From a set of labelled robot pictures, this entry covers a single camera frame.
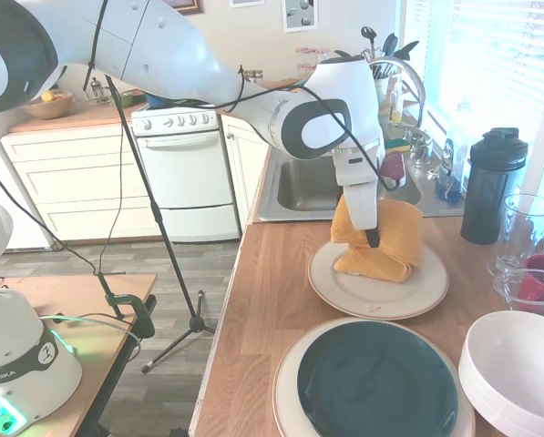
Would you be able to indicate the white base cabinet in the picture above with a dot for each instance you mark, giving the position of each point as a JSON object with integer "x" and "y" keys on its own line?
{"x": 244, "y": 173}
{"x": 71, "y": 182}

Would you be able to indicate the clear dish soap bottle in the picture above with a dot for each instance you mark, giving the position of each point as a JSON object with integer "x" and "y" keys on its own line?
{"x": 451, "y": 191}

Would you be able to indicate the chrome gooseneck faucet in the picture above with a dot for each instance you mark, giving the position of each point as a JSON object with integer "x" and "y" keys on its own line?
{"x": 421, "y": 109}

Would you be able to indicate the black tripod stand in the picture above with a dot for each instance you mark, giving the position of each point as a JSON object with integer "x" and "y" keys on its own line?
{"x": 171, "y": 255}

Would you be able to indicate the small spice shaker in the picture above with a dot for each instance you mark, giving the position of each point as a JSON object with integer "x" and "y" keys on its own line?
{"x": 259, "y": 78}
{"x": 249, "y": 78}

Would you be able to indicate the dark green clamp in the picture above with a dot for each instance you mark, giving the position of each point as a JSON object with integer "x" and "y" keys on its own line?
{"x": 139, "y": 314}

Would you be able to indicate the yellow liquid soap bottle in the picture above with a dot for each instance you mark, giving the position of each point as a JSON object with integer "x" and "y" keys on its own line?
{"x": 395, "y": 109}

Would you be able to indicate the grey wall poster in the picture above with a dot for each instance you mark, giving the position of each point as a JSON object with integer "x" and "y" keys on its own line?
{"x": 300, "y": 16}

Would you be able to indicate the yellow cloth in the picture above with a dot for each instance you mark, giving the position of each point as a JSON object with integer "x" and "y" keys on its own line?
{"x": 399, "y": 236}

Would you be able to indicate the white wall picture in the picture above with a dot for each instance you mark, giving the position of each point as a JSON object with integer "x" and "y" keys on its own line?
{"x": 246, "y": 3}

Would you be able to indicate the small green pot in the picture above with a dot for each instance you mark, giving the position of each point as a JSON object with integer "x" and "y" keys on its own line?
{"x": 126, "y": 98}

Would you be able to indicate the brown picture frame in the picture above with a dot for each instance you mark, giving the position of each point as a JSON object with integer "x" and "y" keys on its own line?
{"x": 188, "y": 5}

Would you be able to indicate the white window blind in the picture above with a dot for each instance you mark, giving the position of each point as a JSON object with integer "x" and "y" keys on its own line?
{"x": 481, "y": 68}

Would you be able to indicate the dark plate on white plate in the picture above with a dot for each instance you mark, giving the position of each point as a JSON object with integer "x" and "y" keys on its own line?
{"x": 285, "y": 391}

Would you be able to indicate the white plate gold rim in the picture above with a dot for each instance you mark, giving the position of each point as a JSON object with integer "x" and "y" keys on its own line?
{"x": 381, "y": 296}

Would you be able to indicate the white oven stove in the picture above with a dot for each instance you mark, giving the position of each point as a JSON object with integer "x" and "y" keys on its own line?
{"x": 185, "y": 182}

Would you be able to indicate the dark teal plate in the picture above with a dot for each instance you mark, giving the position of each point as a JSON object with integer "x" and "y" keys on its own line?
{"x": 376, "y": 378}

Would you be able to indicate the glass French press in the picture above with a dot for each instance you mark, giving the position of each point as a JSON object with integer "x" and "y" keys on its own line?
{"x": 99, "y": 93}

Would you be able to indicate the clear stemmed glass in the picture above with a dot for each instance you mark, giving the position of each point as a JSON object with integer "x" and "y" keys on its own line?
{"x": 517, "y": 214}

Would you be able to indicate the yellow green sponge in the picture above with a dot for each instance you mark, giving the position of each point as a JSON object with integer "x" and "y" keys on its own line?
{"x": 397, "y": 145}

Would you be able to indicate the glass bowl red content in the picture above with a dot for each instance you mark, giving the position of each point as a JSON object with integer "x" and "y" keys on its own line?
{"x": 508, "y": 291}

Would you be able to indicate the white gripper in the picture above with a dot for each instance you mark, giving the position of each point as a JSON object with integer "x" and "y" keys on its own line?
{"x": 360, "y": 205}

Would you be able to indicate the black shaker bottle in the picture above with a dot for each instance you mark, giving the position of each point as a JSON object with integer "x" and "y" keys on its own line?
{"x": 490, "y": 200}

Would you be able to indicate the white utensil crock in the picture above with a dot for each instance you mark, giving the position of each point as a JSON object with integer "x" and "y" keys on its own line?
{"x": 381, "y": 91}

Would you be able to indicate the jar with red lid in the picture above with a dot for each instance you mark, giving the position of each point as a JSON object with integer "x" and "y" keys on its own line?
{"x": 325, "y": 53}
{"x": 301, "y": 64}
{"x": 313, "y": 61}

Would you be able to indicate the blue pot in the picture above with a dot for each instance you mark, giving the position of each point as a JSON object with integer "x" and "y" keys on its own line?
{"x": 160, "y": 101}

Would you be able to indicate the black spatula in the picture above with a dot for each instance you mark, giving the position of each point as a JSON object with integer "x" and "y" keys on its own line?
{"x": 390, "y": 43}

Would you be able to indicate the white bowl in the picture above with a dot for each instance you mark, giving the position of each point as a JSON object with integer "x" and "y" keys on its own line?
{"x": 513, "y": 364}

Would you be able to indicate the stainless steel double sink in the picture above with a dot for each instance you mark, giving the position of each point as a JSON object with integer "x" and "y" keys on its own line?
{"x": 299, "y": 191}

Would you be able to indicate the wooden fruit bowl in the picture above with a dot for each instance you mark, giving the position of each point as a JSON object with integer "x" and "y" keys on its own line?
{"x": 48, "y": 109}

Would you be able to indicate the black slotted spoon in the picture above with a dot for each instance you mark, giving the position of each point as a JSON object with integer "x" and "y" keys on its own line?
{"x": 368, "y": 34}

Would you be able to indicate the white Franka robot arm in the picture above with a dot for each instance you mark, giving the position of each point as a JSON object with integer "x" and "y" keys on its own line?
{"x": 162, "y": 45}

